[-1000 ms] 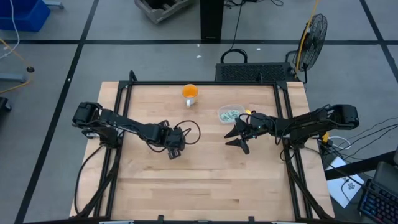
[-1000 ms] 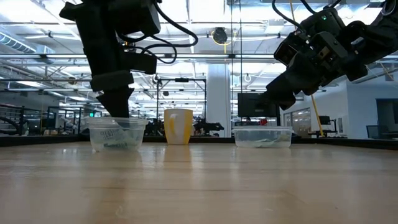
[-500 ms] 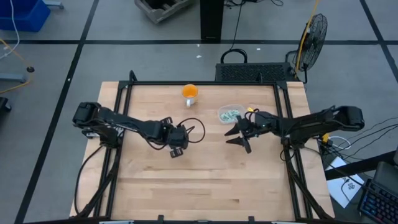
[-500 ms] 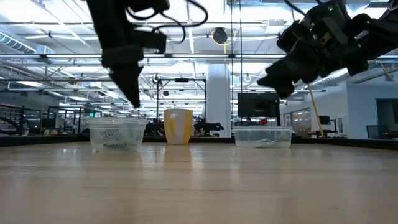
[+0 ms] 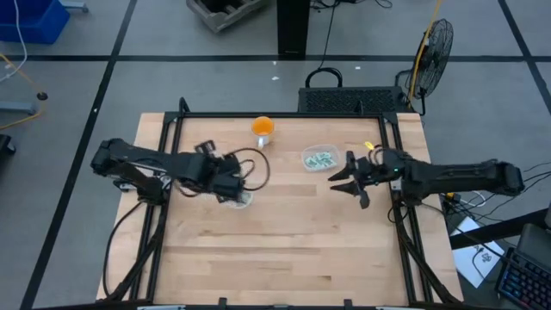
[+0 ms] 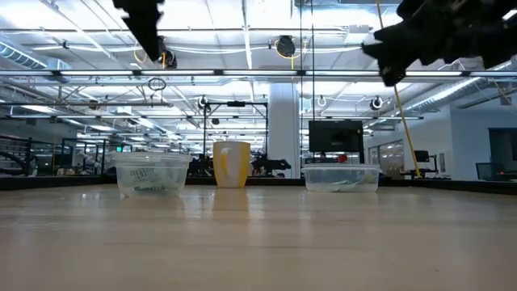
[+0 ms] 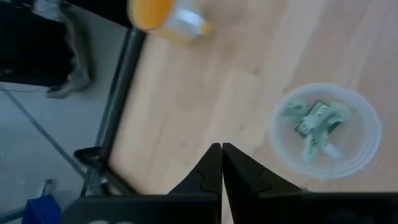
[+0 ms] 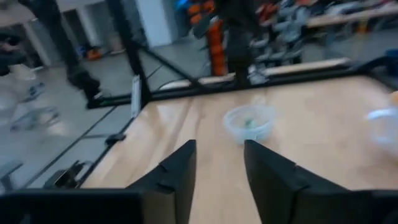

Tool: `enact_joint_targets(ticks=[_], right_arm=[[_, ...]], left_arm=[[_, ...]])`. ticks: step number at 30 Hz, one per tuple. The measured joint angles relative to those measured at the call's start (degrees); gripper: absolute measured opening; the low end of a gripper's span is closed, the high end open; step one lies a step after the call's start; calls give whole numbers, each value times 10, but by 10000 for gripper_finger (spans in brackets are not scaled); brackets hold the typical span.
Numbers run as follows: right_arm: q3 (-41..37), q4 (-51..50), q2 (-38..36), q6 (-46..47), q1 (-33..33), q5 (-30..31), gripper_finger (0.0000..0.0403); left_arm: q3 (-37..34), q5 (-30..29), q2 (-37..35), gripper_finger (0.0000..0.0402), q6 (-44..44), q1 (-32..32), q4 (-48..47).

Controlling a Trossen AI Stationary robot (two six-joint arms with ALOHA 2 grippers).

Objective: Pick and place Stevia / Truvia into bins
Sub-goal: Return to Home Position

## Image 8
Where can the orange and white mug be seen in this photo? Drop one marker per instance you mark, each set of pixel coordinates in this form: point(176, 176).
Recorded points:
point(385, 130)

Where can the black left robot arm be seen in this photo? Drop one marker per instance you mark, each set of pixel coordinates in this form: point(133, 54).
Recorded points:
point(241, 46)

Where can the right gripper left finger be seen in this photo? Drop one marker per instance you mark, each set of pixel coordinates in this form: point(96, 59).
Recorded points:
point(174, 186)

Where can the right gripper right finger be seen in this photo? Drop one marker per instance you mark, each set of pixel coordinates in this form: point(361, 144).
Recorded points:
point(280, 193)

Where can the black frame clip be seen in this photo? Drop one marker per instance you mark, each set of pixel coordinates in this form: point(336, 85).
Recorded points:
point(115, 139)

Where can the black metal table frame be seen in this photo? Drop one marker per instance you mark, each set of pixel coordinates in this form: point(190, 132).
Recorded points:
point(136, 62)

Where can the orange stacked object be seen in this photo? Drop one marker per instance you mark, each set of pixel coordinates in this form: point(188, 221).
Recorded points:
point(217, 46)

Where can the green white sweetener packet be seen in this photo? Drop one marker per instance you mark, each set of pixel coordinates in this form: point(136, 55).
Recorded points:
point(250, 124)

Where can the round clear plastic bowl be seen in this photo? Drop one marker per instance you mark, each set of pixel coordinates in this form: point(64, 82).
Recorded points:
point(234, 130)

